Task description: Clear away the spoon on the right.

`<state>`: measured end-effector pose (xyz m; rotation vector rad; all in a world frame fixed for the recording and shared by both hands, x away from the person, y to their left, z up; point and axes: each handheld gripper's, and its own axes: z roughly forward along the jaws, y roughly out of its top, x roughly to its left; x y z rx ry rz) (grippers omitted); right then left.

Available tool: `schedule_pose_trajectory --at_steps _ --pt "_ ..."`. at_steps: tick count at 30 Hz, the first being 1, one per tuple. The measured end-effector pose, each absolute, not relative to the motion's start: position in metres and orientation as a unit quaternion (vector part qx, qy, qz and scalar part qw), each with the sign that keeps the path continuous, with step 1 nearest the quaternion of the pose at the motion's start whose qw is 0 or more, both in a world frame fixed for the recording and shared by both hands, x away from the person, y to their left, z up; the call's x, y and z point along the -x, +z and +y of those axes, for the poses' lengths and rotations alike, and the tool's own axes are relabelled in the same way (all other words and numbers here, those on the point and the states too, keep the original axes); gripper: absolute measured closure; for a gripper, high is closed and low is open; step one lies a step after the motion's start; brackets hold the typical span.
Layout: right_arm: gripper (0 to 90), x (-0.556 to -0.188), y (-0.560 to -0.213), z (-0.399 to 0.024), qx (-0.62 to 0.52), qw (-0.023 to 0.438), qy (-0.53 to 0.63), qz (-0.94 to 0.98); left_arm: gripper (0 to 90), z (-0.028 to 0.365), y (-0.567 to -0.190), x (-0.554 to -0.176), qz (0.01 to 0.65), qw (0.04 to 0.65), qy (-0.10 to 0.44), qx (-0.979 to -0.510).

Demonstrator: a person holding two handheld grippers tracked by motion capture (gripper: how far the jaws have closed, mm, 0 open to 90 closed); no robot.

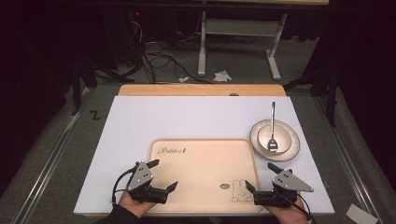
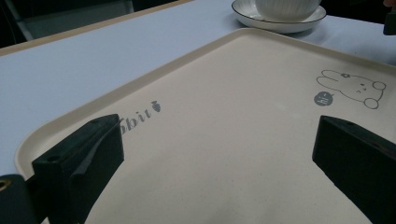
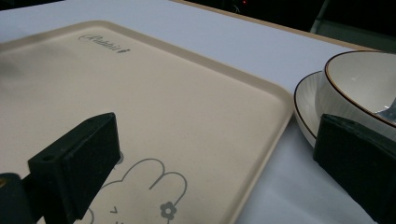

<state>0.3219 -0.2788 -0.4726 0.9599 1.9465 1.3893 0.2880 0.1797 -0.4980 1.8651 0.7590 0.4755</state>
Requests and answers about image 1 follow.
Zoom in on cream round plate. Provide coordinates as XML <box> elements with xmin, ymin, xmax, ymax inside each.
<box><xmin>248</xmin><ymin>119</ymin><xmax>301</xmax><ymax>162</ymax></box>

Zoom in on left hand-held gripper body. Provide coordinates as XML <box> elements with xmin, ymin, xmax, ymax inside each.
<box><xmin>125</xmin><ymin>161</ymin><xmax>169</xmax><ymax>205</ymax></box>

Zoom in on right hand-held gripper cable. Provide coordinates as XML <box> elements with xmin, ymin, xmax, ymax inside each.
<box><xmin>274</xmin><ymin>189</ymin><xmax>314</xmax><ymax>222</ymax></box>

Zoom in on black floor cables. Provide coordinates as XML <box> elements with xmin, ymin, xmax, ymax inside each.
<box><xmin>125</xmin><ymin>12</ymin><xmax>213</xmax><ymax>85</ymax></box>

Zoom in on metal floor rail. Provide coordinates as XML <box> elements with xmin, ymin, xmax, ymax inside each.
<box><xmin>11</xmin><ymin>87</ymin><xmax>95</xmax><ymax>224</ymax></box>
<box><xmin>313</xmin><ymin>96</ymin><xmax>376</xmax><ymax>217</ymax></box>

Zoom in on hand-held gripper cable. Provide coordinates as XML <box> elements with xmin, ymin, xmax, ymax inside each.
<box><xmin>111</xmin><ymin>167</ymin><xmax>138</xmax><ymax>205</ymax></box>
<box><xmin>274</xmin><ymin>189</ymin><xmax>314</xmax><ymax>222</ymax></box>

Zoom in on black metal stand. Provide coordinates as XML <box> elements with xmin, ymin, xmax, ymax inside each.
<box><xmin>282</xmin><ymin>66</ymin><xmax>341</xmax><ymax>128</ymax></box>
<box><xmin>70</xmin><ymin>59</ymin><xmax>98</xmax><ymax>117</ymax></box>

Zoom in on cream round bowl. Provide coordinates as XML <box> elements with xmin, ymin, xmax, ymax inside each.
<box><xmin>257</xmin><ymin>123</ymin><xmax>294</xmax><ymax>155</ymax></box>

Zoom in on white metal desk frame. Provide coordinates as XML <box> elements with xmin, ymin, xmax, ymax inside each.
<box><xmin>197</xmin><ymin>11</ymin><xmax>289</xmax><ymax>81</ymax></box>

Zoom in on white board mat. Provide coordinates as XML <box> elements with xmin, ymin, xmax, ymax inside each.
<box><xmin>73</xmin><ymin>95</ymin><xmax>336</xmax><ymax>217</ymax></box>

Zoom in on wooden table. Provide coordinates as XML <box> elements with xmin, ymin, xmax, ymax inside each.
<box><xmin>118</xmin><ymin>83</ymin><xmax>288</xmax><ymax>97</ymax></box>

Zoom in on flat white paper sheet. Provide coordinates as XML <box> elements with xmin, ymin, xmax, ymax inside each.
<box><xmin>346</xmin><ymin>203</ymin><xmax>379</xmax><ymax>224</ymax></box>

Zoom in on beige tray with rabbit print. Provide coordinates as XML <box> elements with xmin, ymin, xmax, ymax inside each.
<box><xmin>147</xmin><ymin>137</ymin><xmax>264</xmax><ymax>216</ymax></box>

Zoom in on metal spoon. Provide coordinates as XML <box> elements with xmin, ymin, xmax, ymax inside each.
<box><xmin>266</xmin><ymin>101</ymin><xmax>279</xmax><ymax>153</ymax></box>

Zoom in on person's right hand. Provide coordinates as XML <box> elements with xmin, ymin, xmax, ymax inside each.
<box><xmin>265</xmin><ymin>193</ymin><xmax>312</xmax><ymax>224</ymax></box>

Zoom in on left hand-held gripper cable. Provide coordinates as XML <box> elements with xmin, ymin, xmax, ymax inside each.
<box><xmin>111</xmin><ymin>167</ymin><xmax>138</xmax><ymax>205</ymax></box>

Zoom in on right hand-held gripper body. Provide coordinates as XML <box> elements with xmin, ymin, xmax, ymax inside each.
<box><xmin>253</xmin><ymin>169</ymin><xmax>315</xmax><ymax>209</ymax></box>

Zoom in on large crumpled white paper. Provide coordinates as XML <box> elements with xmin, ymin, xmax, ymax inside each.
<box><xmin>212</xmin><ymin>70</ymin><xmax>233</xmax><ymax>83</ymax></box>

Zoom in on person's left hand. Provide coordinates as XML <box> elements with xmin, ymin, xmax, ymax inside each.
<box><xmin>118</xmin><ymin>189</ymin><xmax>157</xmax><ymax>219</ymax></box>

